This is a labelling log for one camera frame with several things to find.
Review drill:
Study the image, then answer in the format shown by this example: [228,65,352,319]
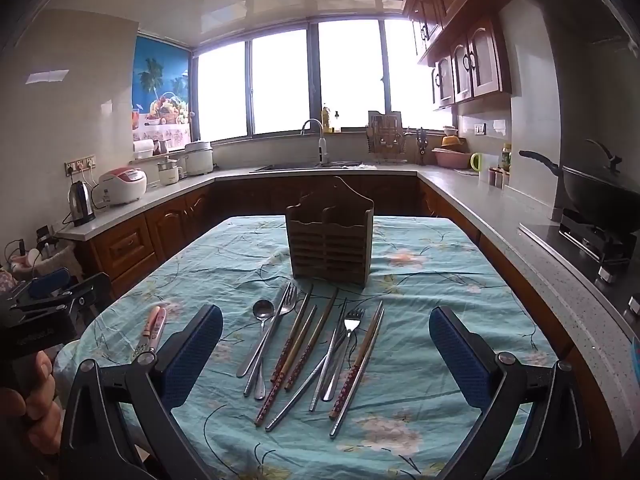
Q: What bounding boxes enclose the wooden upper cabinets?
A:
[402,0,516,111]

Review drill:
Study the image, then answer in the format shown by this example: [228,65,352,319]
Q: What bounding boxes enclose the wooden cutting board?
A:
[368,110,403,146]

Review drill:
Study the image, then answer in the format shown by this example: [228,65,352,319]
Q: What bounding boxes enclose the black wok with lid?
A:
[518,139,640,233]

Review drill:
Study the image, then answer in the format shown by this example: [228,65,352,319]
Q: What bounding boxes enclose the range hood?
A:
[480,0,640,61]

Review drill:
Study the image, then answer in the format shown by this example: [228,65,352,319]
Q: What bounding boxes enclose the grey kitchen countertop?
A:
[52,162,640,441]

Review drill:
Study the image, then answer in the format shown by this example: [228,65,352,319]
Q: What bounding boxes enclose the wooden lower cabinets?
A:
[54,172,621,480]

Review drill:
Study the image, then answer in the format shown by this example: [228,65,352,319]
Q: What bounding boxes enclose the gas stove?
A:
[518,207,640,331]

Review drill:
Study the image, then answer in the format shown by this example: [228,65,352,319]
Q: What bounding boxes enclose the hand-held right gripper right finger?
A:
[428,305,593,480]

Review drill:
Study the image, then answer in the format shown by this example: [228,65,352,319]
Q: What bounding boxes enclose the floral teal tablecloth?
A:
[52,215,558,480]

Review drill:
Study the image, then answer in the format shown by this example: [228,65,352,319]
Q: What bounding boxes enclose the red patterned wooden chopstick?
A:
[328,300,384,422]
[255,305,318,428]

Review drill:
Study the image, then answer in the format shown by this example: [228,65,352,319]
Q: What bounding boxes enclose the wooden utensil holder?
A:
[285,176,375,289]

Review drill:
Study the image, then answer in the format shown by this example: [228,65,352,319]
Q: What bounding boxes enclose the tropical fruit wall poster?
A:
[131,35,193,151]

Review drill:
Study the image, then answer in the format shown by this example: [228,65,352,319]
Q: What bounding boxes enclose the wire dish rack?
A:
[367,127,408,165]

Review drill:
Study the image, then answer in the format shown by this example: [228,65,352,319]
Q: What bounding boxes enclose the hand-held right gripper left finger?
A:
[59,304,224,480]

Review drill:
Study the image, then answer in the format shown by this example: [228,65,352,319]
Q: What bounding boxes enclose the long metal fork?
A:
[252,284,299,401]

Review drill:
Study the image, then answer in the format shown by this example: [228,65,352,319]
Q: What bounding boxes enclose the stainless electric kettle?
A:
[67,180,97,227]

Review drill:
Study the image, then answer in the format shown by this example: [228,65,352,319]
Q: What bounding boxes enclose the wooden cabinets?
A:
[402,0,516,111]
[54,172,621,480]

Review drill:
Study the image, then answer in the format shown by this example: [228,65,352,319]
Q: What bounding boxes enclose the knife holder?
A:
[415,127,431,166]

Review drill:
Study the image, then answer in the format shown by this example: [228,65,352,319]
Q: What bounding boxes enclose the wall outlet strip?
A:
[64,155,97,177]

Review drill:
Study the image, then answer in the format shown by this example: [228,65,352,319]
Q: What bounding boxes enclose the large white rice cooker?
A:
[182,140,216,177]

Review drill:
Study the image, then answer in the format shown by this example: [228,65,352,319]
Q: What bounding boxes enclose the red white rice cooker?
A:
[96,166,148,207]

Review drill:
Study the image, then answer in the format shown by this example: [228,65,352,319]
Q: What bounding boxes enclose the short metal fork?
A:
[320,307,366,402]

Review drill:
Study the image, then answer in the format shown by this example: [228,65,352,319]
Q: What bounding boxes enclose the kitchen window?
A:
[190,17,453,143]

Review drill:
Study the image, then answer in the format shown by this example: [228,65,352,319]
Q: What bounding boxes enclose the small white electric cooker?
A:
[157,157,186,187]

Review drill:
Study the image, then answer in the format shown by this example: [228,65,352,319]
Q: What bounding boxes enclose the person's left hand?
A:
[0,347,63,461]

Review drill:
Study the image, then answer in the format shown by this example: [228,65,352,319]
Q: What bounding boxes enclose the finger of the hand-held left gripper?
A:
[11,267,71,307]
[45,272,113,320]

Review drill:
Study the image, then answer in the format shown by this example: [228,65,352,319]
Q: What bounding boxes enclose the steel kitchen sink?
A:
[250,160,363,173]

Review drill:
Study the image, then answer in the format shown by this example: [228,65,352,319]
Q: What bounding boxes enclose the pink basin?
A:
[431,147,471,169]

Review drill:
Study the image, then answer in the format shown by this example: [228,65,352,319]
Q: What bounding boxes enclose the chrome sink faucet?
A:
[300,119,328,166]

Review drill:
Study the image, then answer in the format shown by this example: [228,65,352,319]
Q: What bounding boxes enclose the metal spoon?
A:
[236,299,275,379]

